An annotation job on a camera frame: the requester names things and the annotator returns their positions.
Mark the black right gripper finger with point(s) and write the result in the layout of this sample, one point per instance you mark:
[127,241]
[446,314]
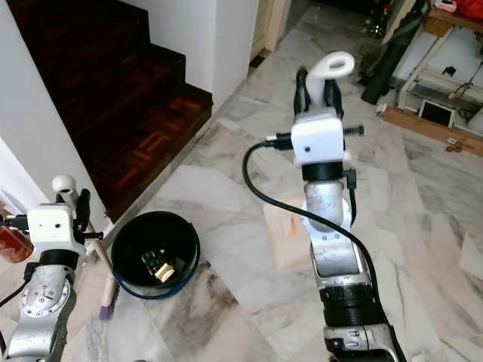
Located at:
[333,92]
[301,90]

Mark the gold strip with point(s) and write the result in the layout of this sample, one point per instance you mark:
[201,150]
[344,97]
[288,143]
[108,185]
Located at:
[166,271]

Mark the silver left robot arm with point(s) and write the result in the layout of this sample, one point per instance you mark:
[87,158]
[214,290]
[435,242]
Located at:
[45,305]

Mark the black flexible tube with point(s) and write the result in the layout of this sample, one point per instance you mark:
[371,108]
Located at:
[392,53]

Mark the red-capped spray can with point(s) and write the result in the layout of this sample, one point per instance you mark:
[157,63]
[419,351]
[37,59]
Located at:
[13,245]

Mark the brown wooden base board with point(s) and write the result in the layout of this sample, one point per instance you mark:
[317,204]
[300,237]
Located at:
[423,128]

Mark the black round bucket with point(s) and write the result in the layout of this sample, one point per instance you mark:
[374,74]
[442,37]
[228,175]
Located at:
[181,234]

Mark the white-framed small screen device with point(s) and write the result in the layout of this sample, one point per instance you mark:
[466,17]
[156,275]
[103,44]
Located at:
[438,113]

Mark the dark wooden staircase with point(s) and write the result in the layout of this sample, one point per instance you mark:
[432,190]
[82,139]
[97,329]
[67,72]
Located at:
[113,98]

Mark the white metal rack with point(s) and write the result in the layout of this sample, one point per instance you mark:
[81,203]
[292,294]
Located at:
[453,68]

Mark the red plastic item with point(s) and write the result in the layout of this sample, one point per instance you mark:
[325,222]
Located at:
[460,4]

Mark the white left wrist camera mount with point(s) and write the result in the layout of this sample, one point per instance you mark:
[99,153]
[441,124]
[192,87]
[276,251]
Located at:
[53,226]

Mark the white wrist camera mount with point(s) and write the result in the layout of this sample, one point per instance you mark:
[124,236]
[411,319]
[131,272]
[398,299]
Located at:
[321,137]
[53,226]

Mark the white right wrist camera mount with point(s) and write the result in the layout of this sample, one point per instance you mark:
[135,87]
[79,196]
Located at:
[321,137]

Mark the beige door frame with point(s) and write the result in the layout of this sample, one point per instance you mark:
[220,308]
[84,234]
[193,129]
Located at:
[268,30]

